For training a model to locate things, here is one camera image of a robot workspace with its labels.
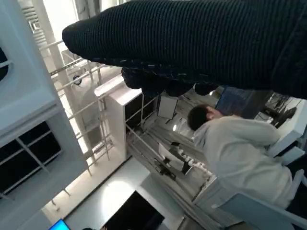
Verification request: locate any bright blue screen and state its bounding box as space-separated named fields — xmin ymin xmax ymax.
xmin=47 ymin=218 xmax=70 ymax=230

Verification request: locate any grey chair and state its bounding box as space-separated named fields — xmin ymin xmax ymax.
xmin=193 ymin=138 xmax=307 ymax=230

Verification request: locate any person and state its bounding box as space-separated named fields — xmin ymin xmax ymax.
xmin=187 ymin=104 xmax=295 ymax=209

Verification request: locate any dark blue monitor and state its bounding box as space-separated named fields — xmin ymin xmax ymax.
xmin=214 ymin=85 xmax=252 ymax=117

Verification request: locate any white ceiling light panel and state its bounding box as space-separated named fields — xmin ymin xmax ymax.
xmin=157 ymin=95 xmax=178 ymax=119

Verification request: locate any white desk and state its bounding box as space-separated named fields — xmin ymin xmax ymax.
xmin=271 ymin=95 xmax=307 ymax=156

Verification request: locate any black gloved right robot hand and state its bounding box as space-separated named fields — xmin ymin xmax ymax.
xmin=61 ymin=0 xmax=307 ymax=99

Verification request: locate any black screen monitor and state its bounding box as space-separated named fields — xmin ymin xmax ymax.
xmin=95 ymin=190 xmax=166 ymax=230

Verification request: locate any grey partition with dark panes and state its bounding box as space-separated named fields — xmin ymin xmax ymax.
xmin=0 ymin=0 xmax=89 ymax=195

